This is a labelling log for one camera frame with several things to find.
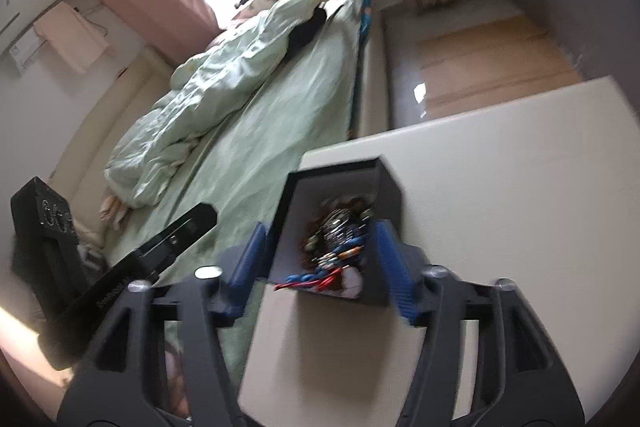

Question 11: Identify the red string bracelet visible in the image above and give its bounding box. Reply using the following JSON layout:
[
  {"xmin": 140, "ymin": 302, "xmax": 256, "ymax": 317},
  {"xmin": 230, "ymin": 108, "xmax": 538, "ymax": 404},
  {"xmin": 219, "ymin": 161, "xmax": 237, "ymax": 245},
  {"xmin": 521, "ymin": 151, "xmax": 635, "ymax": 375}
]
[{"xmin": 274, "ymin": 264, "xmax": 348, "ymax": 293}]

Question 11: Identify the bed with green sheet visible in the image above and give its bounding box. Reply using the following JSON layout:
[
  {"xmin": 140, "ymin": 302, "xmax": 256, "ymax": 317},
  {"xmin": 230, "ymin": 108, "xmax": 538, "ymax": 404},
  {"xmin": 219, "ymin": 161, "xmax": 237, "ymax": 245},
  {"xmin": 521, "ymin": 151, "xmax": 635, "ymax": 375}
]
[{"xmin": 50, "ymin": 0, "xmax": 391, "ymax": 373}]

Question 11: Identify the white butterfly brooch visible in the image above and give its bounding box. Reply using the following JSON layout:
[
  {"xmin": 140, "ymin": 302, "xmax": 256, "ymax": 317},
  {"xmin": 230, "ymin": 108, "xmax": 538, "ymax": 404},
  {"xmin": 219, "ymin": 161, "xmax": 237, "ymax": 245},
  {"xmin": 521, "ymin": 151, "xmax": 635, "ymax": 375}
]
[{"xmin": 325, "ymin": 267, "xmax": 364, "ymax": 299}]

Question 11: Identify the silver ball chain necklace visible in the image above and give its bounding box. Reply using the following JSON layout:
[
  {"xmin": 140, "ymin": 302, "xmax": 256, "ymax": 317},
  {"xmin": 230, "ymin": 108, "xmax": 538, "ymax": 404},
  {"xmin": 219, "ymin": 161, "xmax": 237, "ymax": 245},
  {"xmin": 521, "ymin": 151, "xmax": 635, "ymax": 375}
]
[{"xmin": 317, "ymin": 207, "xmax": 373, "ymax": 250}]

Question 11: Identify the black cardboard box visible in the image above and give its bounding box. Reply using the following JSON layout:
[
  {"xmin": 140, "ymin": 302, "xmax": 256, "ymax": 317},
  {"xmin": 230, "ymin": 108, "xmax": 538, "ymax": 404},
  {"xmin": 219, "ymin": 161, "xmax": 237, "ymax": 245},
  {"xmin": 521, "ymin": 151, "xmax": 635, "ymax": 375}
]
[{"xmin": 267, "ymin": 157, "xmax": 403, "ymax": 308}]

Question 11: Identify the pink towel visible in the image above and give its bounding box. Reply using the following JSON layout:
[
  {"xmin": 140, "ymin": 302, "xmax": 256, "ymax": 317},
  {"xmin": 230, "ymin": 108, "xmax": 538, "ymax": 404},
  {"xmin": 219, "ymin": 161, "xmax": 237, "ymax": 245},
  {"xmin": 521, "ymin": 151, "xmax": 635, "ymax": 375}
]
[{"xmin": 32, "ymin": 2, "xmax": 117, "ymax": 75}]

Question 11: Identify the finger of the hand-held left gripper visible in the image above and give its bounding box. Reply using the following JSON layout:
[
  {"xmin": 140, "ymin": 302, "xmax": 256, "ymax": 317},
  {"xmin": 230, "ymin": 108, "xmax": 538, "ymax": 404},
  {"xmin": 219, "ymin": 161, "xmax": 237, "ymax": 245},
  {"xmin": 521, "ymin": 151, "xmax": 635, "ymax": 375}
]
[{"xmin": 137, "ymin": 202, "xmax": 217, "ymax": 280}]

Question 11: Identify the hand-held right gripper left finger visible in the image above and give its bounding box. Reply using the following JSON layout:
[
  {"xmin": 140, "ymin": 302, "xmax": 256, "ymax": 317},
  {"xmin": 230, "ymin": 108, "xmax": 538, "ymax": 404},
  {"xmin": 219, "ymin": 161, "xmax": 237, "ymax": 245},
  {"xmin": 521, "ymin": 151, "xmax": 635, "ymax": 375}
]
[{"xmin": 60, "ymin": 222, "xmax": 271, "ymax": 427}]

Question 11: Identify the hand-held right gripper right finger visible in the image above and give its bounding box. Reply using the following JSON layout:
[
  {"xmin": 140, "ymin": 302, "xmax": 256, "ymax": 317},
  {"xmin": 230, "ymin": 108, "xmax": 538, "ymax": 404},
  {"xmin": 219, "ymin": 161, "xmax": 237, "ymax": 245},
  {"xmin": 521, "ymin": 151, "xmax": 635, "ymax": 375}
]
[{"xmin": 370, "ymin": 219, "xmax": 586, "ymax": 427}]

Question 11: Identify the pale pink cloth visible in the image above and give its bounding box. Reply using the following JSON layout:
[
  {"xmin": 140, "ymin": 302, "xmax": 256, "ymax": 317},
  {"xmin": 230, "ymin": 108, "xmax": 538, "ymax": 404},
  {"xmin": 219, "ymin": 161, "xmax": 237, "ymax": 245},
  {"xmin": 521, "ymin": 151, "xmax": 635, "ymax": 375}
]
[{"xmin": 99, "ymin": 194, "xmax": 132, "ymax": 228}]

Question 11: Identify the green duvet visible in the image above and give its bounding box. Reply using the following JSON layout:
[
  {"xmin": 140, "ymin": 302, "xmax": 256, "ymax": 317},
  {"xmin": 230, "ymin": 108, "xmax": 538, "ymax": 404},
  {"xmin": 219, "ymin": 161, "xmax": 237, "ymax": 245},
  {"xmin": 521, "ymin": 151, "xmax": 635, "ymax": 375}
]
[{"xmin": 102, "ymin": 0, "xmax": 366, "ymax": 210}]

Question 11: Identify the blue braided cord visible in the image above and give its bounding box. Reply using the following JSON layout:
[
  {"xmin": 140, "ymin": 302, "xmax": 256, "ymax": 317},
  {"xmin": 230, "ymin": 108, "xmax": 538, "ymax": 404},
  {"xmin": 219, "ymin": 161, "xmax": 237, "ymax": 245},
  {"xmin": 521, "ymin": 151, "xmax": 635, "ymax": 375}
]
[{"xmin": 286, "ymin": 271, "xmax": 332, "ymax": 289}]

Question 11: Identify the white air conditioner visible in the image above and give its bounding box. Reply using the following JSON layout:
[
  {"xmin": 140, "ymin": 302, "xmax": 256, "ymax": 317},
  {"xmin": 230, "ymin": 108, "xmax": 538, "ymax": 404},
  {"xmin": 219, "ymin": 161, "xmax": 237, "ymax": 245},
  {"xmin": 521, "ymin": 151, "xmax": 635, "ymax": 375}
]
[{"xmin": 0, "ymin": 4, "xmax": 56, "ymax": 78}]

